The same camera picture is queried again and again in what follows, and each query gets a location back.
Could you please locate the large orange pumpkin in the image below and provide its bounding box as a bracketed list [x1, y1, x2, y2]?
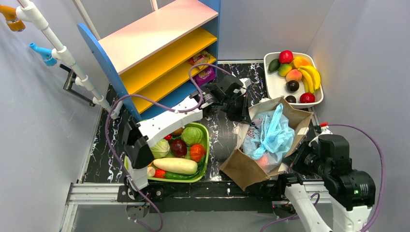
[255, 154, 269, 172]

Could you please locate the garlic bulb right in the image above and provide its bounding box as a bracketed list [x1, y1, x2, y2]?
[147, 166, 156, 177]

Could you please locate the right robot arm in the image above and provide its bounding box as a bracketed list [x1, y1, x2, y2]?
[278, 134, 376, 232]

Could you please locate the blue yellow shelf unit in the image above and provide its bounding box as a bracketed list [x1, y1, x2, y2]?
[77, 0, 221, 120]

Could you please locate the green yellow mango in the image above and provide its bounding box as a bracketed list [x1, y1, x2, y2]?
[278, 63, 293, 77]

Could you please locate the small orange pumpkin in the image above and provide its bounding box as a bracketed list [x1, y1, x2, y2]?
[190, 144, 205, 162]

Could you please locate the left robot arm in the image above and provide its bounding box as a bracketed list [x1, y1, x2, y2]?
[122, 75, 251, 190]

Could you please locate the blue hook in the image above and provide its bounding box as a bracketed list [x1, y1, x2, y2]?
[29, 43, 57, 66]

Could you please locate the green red snack bag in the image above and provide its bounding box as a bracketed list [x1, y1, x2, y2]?
[188, 50, 211, 65]

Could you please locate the orange mango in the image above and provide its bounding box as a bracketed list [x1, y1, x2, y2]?
[293, 56, 312, 69]

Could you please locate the green avocado at back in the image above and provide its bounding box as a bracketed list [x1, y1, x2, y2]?
[268, 58, 281, 73]

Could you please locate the green cabbage near centre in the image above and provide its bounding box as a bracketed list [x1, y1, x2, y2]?
[150, 139, 170, 159]

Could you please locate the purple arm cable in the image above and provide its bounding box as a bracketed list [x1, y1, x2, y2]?
[104, 63, 234, 232]
[259, 124, 386, 232]

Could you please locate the long red chili pepper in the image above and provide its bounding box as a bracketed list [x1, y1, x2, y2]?
[164, 134, 172, 141]

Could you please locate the green plastic vegetable bin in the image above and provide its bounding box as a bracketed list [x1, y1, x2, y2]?
[123, 121, 210, 184]

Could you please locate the black metal bracket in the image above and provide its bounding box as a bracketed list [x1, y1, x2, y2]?
[59, 64, 97, 107]

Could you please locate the green leaf sprig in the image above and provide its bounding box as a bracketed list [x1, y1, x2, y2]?
[197, 155, 207, 174]

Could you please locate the dark avocado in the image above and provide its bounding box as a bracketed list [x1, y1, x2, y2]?
[285, 95, 297, 103]
[285, 80, 300, 94]

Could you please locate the red apple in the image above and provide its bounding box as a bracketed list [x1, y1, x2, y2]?
[299, 92, 316, 103]
[278, 50, 294, 64]

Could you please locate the brown potato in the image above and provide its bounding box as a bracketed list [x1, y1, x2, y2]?
[171, 128, 184, 136]

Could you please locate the white pipe stand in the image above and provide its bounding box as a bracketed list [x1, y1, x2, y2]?
[16, 0, 123, 119]

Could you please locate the yellow banana bunch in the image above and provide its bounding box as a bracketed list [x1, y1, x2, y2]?
[297, 65, 321, 94]

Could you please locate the white radish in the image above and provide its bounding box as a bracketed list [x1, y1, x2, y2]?
[153, 158, 198, 174]

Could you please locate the green cabbage at back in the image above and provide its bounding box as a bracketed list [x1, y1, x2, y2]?
[181, 127, 204, 146]

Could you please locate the purple snack bag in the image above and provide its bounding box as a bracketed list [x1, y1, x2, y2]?
[193, 67, 216, 87]

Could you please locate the light blue plastic bag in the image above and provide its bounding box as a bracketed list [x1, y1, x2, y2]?
[242, 103, 295, 173]

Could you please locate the orange hook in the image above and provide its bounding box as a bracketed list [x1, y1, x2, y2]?
[0, 5, 26, 32]

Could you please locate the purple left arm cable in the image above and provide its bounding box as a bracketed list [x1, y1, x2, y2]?
[104, 63, 234, 232]

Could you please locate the aluminium base frame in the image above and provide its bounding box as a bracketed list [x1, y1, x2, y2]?
[60, 181, 331, 232]

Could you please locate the white fruit tray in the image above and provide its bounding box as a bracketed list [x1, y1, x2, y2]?
[264, 52, 324, 109]

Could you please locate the green cabbage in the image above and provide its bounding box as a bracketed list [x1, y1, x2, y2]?
[150, 139, 170, 159]
[181, 127, 204, 146]

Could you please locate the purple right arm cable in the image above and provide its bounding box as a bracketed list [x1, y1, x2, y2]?
[259, 124, 386, 232]

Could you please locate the dark red onion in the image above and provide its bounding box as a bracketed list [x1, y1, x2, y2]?
[170, 139, 188, 158]

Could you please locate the peach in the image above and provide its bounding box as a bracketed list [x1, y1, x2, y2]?
[285, 69, 302, 82]

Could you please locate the red bell pepper front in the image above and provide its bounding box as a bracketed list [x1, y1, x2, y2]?
[154, 169, 166, 179]

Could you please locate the green chili pepper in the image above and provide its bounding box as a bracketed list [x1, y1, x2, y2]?
[165, 172, 198, 180]

